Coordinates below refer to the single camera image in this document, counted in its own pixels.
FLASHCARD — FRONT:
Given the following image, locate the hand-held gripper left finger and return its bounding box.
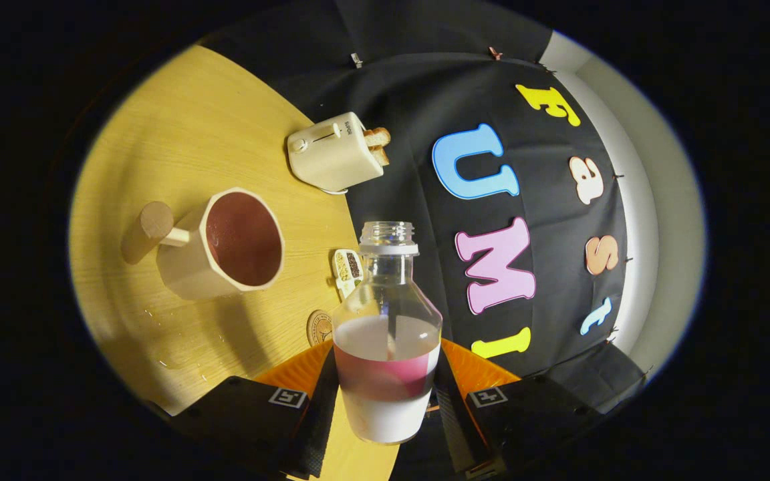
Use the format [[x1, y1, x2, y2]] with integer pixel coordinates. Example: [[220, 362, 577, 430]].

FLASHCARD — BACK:
[[171, 341, 342, 480]]

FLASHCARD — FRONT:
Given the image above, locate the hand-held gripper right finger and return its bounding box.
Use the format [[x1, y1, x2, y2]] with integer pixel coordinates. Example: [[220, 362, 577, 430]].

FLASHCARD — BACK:
[[428, 337, 603, 480]]

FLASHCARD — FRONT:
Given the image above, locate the clear juice bottle white label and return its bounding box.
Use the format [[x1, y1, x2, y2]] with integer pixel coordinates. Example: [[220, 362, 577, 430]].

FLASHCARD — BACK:
[[332, 220, 444, 445]]

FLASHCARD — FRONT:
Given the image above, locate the round wooden coaster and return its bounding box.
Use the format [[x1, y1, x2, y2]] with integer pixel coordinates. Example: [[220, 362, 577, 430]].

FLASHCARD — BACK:
[[306, 309, 336, 347]]

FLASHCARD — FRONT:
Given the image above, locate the beige cup wooden handle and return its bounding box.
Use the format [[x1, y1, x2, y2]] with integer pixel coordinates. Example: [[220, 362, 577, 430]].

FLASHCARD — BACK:
[[121, 187, 285, 301]]

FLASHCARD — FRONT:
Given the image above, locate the small white seasoning dish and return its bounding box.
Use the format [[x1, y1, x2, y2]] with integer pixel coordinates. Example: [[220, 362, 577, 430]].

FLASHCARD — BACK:
[[333, 249, 364, 301]]

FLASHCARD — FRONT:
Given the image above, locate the cream toaster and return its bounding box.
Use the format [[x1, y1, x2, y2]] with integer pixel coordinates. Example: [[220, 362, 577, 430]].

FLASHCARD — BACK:
[[286, 112, 386, 194]]

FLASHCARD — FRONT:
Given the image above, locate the black backdrop cloth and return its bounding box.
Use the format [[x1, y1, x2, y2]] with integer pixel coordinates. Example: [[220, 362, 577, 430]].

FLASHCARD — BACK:
[[201, 0, 653, 481]]

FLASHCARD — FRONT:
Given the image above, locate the wooden table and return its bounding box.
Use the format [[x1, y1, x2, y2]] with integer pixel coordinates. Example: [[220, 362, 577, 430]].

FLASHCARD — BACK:
[[70, 45, 402, 481]]

